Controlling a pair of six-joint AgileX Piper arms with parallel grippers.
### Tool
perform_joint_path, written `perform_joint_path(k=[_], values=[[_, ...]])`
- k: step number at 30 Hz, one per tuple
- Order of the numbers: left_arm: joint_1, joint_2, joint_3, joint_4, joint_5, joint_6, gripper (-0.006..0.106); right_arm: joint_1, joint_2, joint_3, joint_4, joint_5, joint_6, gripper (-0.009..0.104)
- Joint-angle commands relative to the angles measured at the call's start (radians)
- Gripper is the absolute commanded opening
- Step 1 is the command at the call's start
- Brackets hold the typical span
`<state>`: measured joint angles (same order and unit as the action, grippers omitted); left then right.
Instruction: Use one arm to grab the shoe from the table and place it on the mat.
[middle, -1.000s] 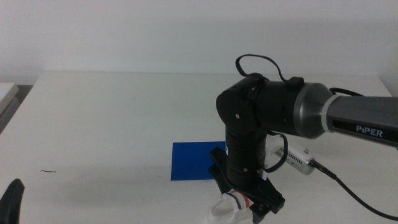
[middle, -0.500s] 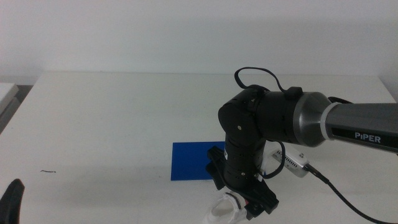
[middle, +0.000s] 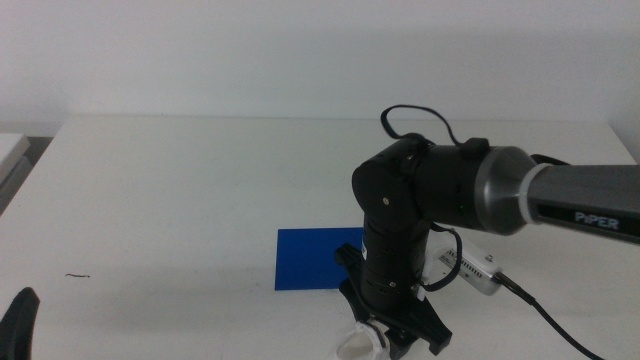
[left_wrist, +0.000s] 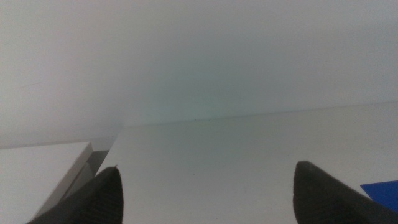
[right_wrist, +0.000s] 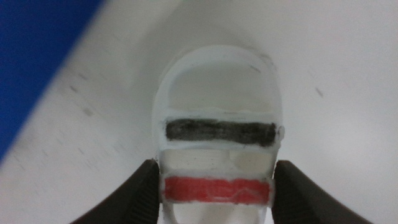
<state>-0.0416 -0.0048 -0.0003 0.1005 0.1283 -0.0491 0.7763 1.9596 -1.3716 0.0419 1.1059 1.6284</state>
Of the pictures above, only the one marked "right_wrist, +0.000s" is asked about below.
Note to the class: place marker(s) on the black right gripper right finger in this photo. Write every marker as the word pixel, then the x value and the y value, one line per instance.
pixel 304 199

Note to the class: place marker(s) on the blue mat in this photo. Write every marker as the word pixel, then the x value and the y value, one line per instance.
pixel 31 56

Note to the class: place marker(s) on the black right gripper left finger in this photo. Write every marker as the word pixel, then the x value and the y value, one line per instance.
pixel 130 199

